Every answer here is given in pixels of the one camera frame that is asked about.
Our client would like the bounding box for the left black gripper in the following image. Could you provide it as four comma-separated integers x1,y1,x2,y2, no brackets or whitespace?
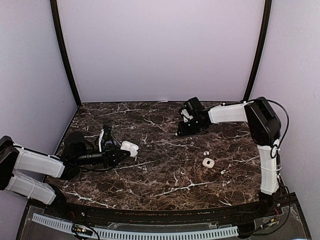
74,143,130,170

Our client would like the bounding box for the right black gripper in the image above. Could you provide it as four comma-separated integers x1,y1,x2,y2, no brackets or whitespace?
178,117,205,137

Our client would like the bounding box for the white oval charging case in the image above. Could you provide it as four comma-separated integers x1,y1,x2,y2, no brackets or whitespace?
120,141,139,158

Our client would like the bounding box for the beige square charging case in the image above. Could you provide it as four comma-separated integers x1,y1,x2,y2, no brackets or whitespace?
202,157,215,169

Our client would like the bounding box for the purple round charging case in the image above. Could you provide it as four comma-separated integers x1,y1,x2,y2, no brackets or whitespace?
105,140,118,146

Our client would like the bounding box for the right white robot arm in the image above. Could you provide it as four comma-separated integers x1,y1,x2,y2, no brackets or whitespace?
176,97,281,217

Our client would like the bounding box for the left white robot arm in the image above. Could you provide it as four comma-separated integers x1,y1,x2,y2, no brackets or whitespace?
0,131,138,218

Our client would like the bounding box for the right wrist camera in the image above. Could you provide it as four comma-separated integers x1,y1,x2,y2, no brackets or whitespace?
179,99,199,123

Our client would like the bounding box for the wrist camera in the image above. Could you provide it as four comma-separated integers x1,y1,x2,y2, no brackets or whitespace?
179,99,199,123
98,124,112,152

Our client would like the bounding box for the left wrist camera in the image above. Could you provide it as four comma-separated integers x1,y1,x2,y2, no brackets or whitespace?
98,124,112,152

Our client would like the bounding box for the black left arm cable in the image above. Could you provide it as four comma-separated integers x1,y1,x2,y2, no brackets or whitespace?
59,137,121,173

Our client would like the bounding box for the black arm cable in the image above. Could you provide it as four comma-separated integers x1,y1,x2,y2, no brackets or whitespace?
59,137,121,173
262,99,292,226

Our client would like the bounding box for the black front rail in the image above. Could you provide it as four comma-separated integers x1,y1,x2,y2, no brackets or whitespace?
62,201,260,224

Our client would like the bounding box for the right black frame post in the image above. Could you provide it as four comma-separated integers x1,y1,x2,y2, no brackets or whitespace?
242,0,272,102

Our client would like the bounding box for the black frame post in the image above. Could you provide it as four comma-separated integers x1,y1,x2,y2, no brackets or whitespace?
49,0,82,108
242,0,272,102

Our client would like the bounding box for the white slotted cable duct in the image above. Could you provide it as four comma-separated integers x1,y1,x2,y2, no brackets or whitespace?
31,213,239,240

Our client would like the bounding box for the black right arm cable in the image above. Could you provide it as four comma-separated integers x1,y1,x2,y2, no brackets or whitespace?
262,99,292,226

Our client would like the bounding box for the left black frame post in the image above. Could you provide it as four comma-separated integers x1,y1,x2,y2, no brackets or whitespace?
49,0,82,108

